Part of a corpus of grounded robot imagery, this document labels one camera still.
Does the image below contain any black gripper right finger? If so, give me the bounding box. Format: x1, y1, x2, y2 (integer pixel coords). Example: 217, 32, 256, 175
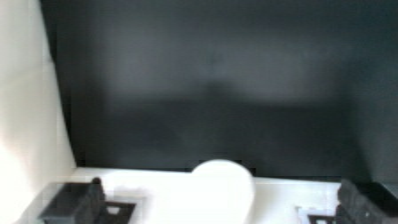
307, 180, 398, 224

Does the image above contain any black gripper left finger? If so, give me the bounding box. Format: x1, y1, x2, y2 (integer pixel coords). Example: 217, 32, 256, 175
39, 178, 135, 224

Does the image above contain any white front drawer tray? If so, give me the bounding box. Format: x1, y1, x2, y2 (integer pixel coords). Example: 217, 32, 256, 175
71, 160, 339, 224

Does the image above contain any white drawer cabinet box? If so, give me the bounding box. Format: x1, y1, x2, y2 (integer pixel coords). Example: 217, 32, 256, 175
0, 0, 75, 224

